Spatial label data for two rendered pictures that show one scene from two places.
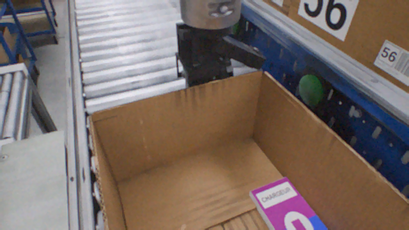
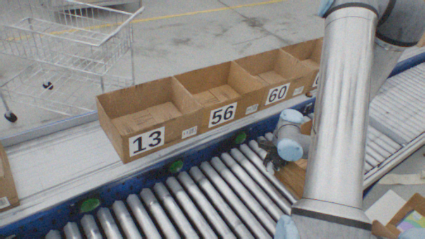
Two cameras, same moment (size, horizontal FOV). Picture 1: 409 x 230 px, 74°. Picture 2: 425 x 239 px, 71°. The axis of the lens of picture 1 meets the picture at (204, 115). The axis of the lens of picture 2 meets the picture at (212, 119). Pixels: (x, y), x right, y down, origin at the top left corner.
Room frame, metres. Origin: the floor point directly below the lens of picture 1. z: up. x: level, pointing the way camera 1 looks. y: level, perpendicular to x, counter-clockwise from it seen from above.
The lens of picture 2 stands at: (1.03, 0.78, 1.89)
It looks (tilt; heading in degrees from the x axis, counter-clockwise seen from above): 41 degrees down; 250
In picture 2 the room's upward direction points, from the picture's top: 9 degrees clockwise
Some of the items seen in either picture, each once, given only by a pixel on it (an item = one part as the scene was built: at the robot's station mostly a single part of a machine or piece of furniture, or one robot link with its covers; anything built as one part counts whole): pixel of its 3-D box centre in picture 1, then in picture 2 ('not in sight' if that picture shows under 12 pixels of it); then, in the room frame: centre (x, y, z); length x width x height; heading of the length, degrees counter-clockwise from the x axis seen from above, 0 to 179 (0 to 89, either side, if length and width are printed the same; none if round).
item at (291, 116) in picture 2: not in sight; (288, 125); (0.41, -0.01, 1.11); 0.10 x 0.09 x 0.12; 66
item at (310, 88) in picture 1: (309, 91); (241, 139); (0.49, -0.23, 0.81); 0.07 x 0.01 x 0.07; 22
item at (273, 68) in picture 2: not in sight; (269, 77); (0.22, -0.57, 0.96); 0.39 x 0.29 x 0.17; 22
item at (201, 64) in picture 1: (205, 56); (279, 153); (0.41, 0.00, 0.94); 0.09 x 0.08 x 0.12; 111
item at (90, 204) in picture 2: not in sight; (90, 205); (1.22, 0.05, 0.81); 0.07 x 0.01 x 0.07; 22
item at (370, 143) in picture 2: not in sight; (352, 132); (-0.30, -0.29, 0.72); 0.52 x 0.05 x 0.05; 112
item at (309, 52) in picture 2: not in sight; (311, 64); (-0.14, -0.72, 0.96); 0.39 x 0.29 x 0.17; 22
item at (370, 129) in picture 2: not in sight; (363, 126); (-0.42, -0.34, 0.72); 0.52 x 0.05 x 0.05; 112
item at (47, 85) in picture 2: not in sight; (70, 67); (1.48, -1.45, 0.52); 1.07 x 0.56 x 1.03; 154
